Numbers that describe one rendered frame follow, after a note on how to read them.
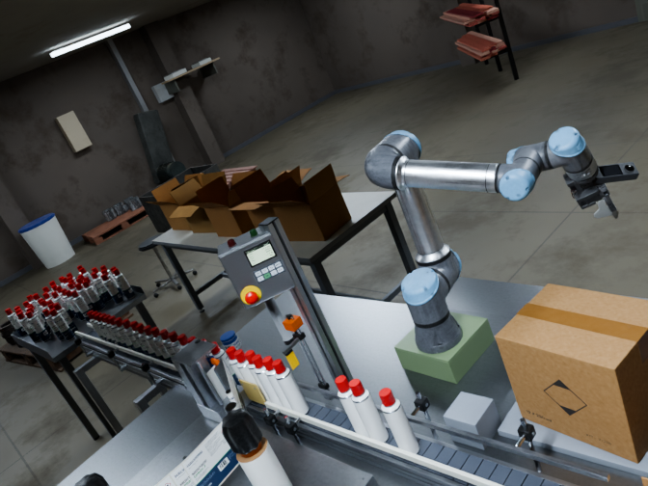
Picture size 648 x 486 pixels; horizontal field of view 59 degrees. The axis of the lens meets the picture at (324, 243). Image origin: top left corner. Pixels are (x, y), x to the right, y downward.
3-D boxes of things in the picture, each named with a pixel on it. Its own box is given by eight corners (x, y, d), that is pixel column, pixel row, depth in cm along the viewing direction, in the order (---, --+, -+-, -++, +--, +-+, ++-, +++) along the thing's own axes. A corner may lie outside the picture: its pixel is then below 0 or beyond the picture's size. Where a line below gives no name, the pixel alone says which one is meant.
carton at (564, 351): (521, 418, 150) (493, 336, 140) (570, 362, 161) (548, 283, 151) (638, 465, 125) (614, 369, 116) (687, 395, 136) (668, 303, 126)
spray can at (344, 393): (354, 438, 163) (327, 383, 156) (364, 425, 166) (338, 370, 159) (367, 443, 159) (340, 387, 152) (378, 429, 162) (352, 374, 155)
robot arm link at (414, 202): (419, 302, 187) (361, 148, 168) (436, 277, 197) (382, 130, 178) (454, 301, 179) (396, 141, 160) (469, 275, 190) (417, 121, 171)
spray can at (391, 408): (397, 455, 151) (370, 396, 144) (408, 441, 154) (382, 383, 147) (413, 461, 147) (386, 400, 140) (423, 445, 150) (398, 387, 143)
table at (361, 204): (193, 314, 517) (151, 240, 489) (258, 266, 559) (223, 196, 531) (359, 366, 347) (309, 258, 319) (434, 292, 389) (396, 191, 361)
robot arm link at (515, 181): (347, 159, 158) (530, 168, 134) (364, 145, 166) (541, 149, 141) (353, 197, 164) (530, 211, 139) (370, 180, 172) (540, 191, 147)
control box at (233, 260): (243, 297, 177) (216, 245, 171) (293, 274, 178) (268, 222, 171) (246, 311, 168) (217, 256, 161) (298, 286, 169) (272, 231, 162)
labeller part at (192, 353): (171, 360, 193) (170, 358, 193) (196, 339, 200) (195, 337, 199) (191, 366, 183) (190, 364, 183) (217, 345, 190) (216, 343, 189)
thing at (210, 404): (203, 417, 202) (169, 360, 193) (230, 391, 210) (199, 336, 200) (226, 426, 192) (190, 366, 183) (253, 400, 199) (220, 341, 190)
